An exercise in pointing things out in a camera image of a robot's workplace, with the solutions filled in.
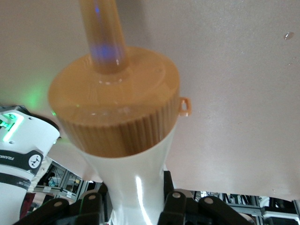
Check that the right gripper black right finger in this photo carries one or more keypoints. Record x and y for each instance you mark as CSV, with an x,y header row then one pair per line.
x,y
180,208

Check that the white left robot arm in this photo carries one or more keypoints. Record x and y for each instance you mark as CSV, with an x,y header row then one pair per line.
x,y
23,140

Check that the background metal rack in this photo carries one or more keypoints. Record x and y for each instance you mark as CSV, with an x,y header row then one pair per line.
x,y
269,208

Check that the sauce bottle with orange cap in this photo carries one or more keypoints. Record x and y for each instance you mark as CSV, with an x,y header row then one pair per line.
x,y
112,105

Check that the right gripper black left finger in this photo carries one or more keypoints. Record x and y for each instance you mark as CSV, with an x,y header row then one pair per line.
x,y
89,208

